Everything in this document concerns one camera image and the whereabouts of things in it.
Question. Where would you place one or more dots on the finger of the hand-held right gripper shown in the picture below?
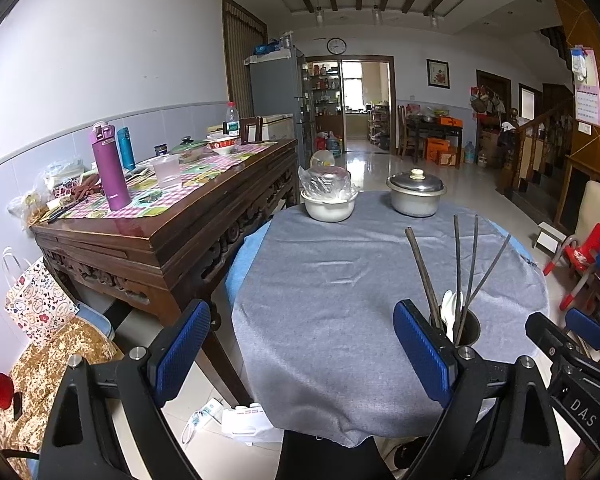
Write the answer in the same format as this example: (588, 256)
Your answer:
(550, 335)
(587, 330)

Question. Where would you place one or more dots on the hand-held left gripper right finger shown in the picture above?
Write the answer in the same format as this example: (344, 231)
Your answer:
(422, 350)

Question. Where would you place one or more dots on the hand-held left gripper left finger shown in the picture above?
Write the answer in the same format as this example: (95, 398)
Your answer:
(180, 355)

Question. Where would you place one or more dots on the white plastic spoon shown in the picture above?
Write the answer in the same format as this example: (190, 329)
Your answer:
(460, 300)
(447, 310)

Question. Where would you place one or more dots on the dark metal cup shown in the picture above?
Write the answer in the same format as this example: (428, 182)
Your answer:
(472, 330)

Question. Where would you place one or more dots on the dark chopstick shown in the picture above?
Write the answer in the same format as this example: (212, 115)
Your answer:
(488, 270)
(420, 265)
(472, 250)

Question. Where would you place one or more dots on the red plastic chair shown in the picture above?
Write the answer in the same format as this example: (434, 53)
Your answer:
(585, 255)

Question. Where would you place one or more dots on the white packaging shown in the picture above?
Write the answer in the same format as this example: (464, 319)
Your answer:
(245, 420)

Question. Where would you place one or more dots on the small white stool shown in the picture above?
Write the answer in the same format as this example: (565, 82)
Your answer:
(549, 232)

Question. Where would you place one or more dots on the blue table cover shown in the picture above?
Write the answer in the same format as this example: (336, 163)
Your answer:
(240, 260)

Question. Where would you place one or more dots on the grey tablecloth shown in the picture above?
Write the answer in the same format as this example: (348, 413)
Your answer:
(330, 285)

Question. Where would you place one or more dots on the carved wooden sideboard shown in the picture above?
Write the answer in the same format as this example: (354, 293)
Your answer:
(180, 240)

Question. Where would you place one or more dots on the beige armchair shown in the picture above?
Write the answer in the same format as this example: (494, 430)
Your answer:
(597, 205)

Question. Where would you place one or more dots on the gold patterned cushion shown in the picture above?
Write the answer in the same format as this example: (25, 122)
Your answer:
(35, 360)

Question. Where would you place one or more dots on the aluminium pot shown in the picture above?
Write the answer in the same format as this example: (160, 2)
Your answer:
(415, 205)

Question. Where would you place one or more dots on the person's dark clothing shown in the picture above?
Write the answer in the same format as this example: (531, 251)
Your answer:
(325, 460)

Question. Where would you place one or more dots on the patterned paper gift bag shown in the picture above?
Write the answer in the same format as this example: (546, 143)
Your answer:
(35, 300)

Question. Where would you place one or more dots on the aluminium pot lid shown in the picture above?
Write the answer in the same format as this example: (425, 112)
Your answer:
(415, 182)

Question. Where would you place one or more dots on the clear plastic container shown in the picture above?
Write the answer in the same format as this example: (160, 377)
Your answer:
(166, 172)

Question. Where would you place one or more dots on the pink checkered table runner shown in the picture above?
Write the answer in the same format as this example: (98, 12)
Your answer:
(205, 170)

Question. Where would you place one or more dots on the wooden staircase railing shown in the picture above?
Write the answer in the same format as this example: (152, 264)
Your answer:
(530, 145)

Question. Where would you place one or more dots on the purple thermos bottle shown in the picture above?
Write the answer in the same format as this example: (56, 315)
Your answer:
(111, 175)

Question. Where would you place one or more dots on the plastic-wrapped bowl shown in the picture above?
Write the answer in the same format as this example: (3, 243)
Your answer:
(327, 180)

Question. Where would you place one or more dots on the orange cardboard box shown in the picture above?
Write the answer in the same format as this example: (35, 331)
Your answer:
(442, 152)

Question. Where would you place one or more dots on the blue water jug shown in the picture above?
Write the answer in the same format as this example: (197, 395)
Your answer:
(470, 152)

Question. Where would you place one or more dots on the glass-lidded bowl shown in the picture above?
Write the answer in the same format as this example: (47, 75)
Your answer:
(187, 150)

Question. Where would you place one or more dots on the teal thermos bottle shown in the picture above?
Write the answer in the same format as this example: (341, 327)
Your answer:
(126, 150)

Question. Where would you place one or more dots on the red patterned bowl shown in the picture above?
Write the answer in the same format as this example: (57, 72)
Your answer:
(222, 146)

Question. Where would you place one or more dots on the small electric fan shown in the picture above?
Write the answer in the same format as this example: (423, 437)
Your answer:
(322, 160)

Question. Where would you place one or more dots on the dark wooden table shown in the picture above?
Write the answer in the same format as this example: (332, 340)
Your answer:
(432, 127)

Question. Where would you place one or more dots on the wooden chair back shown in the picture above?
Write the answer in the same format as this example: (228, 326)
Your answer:
(251, 130)

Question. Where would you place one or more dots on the red-capped water bottle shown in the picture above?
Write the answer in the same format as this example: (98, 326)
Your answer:
(232, 120)

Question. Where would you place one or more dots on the metal shelving rack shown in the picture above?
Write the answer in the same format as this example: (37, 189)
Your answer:
(322, 95)

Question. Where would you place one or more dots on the framed picture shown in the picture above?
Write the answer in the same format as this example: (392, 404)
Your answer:
(438, 74)

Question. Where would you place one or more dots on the grey refrigerator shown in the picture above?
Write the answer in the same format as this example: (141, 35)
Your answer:
(275, 90)

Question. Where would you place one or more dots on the brown curtain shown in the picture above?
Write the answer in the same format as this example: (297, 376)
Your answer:
(242, 60)

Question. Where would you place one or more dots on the wooden pillar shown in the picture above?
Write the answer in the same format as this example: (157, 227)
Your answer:
(585, 20)

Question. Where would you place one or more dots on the pendant lamp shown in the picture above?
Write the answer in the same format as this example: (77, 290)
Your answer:
(319, 16)
(432, 20)
(376, 14)

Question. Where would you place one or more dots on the wall calendar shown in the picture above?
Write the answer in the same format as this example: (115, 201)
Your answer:
(587, 100)

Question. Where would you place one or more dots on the round wall clock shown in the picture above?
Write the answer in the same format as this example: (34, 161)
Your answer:
(336, 46)

